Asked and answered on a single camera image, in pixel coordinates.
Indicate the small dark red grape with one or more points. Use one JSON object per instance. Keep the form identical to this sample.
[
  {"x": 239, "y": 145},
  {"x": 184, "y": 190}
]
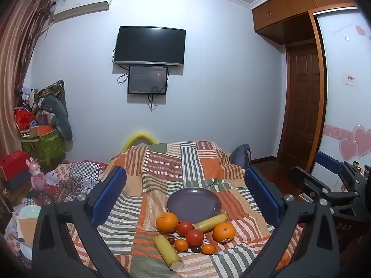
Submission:
[
  {"x": 171, "y": 241},
  {"x": 196, "y": 249}
]

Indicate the white wardrobe door pink hearts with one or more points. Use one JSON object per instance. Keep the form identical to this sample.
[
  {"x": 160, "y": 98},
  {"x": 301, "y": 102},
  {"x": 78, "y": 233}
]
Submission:
[{"x": 342, "y": 107}]

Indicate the small paper note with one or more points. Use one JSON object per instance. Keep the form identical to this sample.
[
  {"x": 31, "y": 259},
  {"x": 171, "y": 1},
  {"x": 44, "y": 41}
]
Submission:
[{"x": 349, "y": 79}]

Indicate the small mandarin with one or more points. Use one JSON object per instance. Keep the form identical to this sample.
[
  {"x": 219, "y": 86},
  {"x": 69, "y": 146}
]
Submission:
[
  {"x": 181, "y": 245},
  {"x": 208, "y": 249}
]

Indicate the green patterned storage box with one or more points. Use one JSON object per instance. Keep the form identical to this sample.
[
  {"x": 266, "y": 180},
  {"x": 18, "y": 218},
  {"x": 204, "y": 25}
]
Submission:
[{"x": 46, "y": 147}]

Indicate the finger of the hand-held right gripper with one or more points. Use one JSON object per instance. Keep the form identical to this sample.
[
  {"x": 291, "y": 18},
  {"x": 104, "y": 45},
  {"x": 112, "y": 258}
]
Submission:
[
  {"x": 327, "y": 162},
  {"x": 301, "y": 177}
]

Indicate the large orange with sticker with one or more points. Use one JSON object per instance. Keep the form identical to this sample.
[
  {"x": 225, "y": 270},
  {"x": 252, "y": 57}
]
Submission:
[{"x": 224, "y": 232}]

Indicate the red gift box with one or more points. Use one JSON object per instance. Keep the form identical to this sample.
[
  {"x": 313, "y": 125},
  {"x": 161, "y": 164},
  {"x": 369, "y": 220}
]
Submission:
[{"x": 13, "y": 162}]

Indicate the striped brown curtain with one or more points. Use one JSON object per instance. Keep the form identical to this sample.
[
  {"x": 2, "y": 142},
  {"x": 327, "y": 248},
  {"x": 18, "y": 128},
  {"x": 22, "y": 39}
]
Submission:
[{"x": 17, "y": 63}]

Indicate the brown wooden door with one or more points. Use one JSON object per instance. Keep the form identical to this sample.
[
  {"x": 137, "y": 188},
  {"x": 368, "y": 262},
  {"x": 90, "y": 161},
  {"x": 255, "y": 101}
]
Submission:
[{"x": 304, "y": 101}]

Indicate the small black wall monitor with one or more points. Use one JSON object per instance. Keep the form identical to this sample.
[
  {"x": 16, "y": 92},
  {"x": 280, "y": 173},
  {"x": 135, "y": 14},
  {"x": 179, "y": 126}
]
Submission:
[{"x": 147, "y": 79}]

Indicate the dark blue backpack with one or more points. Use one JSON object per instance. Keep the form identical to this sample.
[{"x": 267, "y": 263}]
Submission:
[{"x": 240, "y": 155}]

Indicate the striped patchwork blanket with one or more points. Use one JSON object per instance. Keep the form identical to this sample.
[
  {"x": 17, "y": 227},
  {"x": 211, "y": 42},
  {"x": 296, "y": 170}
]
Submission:
[{"x": 174, "y": 168}]

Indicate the grey plush shark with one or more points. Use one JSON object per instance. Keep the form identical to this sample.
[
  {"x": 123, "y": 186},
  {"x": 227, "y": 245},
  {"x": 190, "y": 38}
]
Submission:
[{"x": 58, "y": 113}]

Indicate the larger red tomato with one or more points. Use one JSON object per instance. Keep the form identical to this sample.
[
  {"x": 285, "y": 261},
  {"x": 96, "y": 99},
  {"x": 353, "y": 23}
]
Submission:
[{"x": 194, "y": 237}]

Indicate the large black wall television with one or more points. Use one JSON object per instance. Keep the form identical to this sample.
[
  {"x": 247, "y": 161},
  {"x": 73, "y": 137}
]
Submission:
[{"x": 149, "y": 45}]

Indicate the orange box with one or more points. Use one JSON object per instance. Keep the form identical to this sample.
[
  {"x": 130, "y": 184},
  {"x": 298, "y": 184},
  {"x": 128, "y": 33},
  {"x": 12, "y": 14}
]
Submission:
[{"x": 42, "y": 130}]

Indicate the wooden overhead cabinet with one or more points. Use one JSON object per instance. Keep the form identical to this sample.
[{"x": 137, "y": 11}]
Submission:
[{"x": 289, "y": 5}]

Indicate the purple plate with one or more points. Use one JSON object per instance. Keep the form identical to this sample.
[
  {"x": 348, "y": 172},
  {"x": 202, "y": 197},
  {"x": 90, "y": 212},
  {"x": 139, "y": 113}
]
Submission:
[{"x": 192, "y": 202}]

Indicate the yellow foam arch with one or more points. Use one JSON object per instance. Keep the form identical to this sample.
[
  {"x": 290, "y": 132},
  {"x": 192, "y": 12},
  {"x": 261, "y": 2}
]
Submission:
[{"x": 139, "y": 136}]

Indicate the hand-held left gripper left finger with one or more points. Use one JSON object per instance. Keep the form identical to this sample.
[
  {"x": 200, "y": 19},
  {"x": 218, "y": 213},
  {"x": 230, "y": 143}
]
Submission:
[{"x": 111, "y": 192}]

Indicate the smaller red tomato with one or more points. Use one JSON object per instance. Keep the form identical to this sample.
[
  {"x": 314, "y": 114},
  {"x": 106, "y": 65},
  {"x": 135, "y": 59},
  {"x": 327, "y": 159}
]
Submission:
[{"x": 185, "y": 227}]

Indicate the white air conditioner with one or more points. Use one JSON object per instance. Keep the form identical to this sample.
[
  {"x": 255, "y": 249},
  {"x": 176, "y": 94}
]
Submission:
[{"x": 84, "y": 5}]

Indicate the red bag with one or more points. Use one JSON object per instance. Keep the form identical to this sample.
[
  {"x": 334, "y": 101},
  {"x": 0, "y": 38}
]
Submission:
[{"x": 25, "y": 120}]

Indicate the dark floral cushion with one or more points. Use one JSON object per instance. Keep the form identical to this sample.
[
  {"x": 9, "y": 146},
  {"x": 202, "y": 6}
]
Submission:
[{"x": 55, "y": 88}]

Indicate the dark blue box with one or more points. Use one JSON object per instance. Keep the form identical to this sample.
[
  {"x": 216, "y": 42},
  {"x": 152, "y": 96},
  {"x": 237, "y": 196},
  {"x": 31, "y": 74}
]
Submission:
[{"x": 18, "y": 181}]

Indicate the yellow corn piece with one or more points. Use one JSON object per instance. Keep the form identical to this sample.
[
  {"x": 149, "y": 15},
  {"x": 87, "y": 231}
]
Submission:
[
  {"x": 210, "y": 223},
  {"x": 168, "y": 252}
]

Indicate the checkered patchwork cloth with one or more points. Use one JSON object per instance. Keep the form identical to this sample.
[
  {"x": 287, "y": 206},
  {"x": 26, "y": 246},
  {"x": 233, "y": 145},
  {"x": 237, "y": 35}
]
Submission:
[{"x": 81, "y": 170}]

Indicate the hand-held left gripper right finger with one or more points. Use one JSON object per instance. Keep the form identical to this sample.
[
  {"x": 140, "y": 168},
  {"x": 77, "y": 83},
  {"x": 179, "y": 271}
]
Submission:
[{"x": 260, "y": 194}]

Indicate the large plain orange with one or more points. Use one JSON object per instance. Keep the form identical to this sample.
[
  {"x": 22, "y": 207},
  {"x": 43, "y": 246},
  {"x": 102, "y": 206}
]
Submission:
[{"x": 167, "y": 222}]

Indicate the white floral cloth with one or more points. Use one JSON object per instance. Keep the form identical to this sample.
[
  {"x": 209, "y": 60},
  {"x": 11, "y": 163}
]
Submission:
[{"x": 13, "y": 246}]

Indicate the pink bunny figurine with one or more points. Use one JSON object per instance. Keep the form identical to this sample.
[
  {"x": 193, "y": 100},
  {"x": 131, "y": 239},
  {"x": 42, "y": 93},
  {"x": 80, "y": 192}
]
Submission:
[{"x": 37, "y": 176}]

